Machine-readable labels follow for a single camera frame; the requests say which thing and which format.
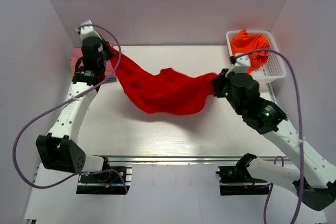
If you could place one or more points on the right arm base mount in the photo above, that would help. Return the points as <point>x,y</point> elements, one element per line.
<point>234,182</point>

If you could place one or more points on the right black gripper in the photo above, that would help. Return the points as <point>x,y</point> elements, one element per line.
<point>224,76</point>

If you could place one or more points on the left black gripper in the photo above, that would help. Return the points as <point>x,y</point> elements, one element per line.
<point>109,54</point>

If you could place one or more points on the folded blue t shirt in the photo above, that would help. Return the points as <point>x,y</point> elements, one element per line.
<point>112,79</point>

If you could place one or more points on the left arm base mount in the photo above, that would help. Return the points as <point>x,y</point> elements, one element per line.
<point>108,183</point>

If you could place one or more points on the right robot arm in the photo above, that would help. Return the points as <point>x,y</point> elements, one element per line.
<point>314,179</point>

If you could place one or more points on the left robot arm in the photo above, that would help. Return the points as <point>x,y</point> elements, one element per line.
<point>58,149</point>

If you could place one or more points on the folded pink t shirt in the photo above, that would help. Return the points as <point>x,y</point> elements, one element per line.
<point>77,54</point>

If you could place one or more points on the aluminium table rail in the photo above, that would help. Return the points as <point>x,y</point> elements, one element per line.
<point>172,159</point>

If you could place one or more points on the white plastic basket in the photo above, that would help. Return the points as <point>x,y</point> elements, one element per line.
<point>274,67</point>

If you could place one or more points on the orange t shirt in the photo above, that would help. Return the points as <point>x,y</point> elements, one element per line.
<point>245,42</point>

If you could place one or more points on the red t shirt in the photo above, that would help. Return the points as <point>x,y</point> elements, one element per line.
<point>169,91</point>

